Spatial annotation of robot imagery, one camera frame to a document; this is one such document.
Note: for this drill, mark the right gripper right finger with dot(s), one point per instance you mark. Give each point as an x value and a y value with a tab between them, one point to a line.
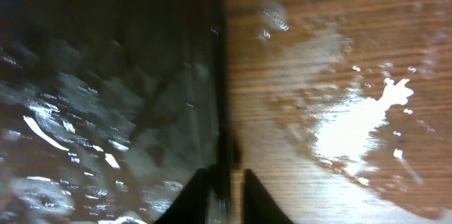
258	206

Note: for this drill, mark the large brown serving tray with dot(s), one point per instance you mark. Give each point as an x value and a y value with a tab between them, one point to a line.
109	107

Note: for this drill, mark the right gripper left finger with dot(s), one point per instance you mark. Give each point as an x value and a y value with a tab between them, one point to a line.
190	207

